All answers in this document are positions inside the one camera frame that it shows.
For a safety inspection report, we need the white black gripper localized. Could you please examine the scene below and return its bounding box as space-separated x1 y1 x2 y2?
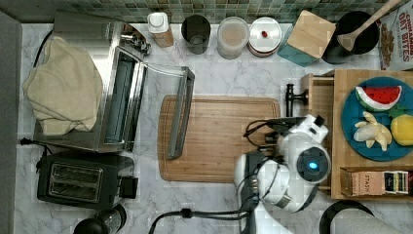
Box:
264 114 328 146

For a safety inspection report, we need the wooden drawer with black handle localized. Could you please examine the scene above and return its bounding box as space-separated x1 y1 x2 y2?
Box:
284 73 335 191

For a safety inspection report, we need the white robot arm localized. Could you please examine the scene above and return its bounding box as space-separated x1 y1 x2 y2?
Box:
234 114 331 234

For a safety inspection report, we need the wooden drawer cabinet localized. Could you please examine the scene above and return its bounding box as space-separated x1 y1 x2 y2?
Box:
325 69 413 202

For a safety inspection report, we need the blue plate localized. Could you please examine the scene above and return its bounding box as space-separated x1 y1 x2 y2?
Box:
342 77 413 161

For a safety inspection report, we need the toy peeled banana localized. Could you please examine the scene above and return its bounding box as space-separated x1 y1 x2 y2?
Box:
353 111 393 151

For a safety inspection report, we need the toy watermelon slice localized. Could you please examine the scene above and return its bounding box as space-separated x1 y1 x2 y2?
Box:
355 86 402 111

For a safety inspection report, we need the black utensil holder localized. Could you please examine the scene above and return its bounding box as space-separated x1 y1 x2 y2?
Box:
321 11 380 64

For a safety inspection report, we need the teal canister with wooden lid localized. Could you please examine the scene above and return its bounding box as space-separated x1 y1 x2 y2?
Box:
278 11 336 67

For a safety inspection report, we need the yellow toy lemon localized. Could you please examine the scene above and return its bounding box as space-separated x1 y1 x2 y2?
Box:
391 114 413 146

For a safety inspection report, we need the wooden spoon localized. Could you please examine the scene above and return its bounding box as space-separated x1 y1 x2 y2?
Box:
337 0 401 52

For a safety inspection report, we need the bamboo cutting board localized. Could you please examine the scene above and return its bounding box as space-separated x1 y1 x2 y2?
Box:
158 95 281 182

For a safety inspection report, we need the paper towel roll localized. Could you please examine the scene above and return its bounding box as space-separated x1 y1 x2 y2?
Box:
330 217 402 234

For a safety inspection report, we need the black paper towel holder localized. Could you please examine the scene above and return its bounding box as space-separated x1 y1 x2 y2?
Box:
319 200 373 234

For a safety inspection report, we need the clear pasta jar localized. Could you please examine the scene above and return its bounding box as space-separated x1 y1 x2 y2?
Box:
217 17 249 59

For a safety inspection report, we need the oat bites cereal box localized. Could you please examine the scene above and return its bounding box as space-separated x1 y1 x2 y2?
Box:
379 0 413 71

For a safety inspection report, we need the dark grey cup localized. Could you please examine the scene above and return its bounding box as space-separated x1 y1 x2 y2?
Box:
181 15 211 55

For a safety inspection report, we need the silver toaster oven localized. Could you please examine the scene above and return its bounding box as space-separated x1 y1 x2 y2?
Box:
34 11 195 159

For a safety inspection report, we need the white capped supplement bottle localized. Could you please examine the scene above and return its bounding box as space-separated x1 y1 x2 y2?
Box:
147 13 173 48

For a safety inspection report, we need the black two-slot toaster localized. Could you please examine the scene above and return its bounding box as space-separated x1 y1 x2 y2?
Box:
37 151 138 210

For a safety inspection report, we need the beige folded towel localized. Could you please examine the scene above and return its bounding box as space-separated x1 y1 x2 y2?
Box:
22 37 103 136

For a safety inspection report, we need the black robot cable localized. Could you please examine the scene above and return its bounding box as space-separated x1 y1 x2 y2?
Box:
148 118 286 234

